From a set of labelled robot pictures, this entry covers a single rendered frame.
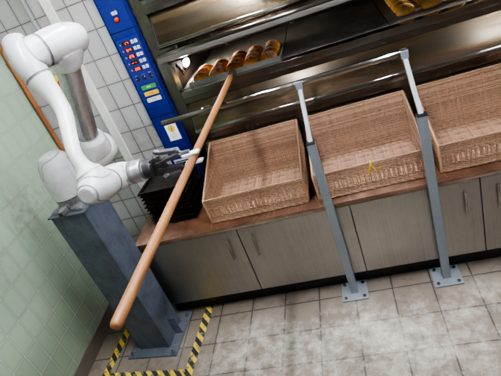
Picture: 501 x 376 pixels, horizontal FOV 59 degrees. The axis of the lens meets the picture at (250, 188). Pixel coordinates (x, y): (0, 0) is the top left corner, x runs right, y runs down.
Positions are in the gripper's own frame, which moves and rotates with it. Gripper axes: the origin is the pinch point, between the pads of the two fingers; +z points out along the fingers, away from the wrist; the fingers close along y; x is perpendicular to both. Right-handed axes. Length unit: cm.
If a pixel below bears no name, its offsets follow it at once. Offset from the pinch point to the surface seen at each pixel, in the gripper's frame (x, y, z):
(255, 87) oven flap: -98, 12, 10
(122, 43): -92, -34, -50
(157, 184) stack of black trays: -63, 40, -54
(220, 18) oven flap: -94, -30, 5
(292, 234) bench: -41, 75, 16
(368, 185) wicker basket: -46, 58, 59
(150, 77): -92, -13, -44
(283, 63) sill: -96, 2, 30
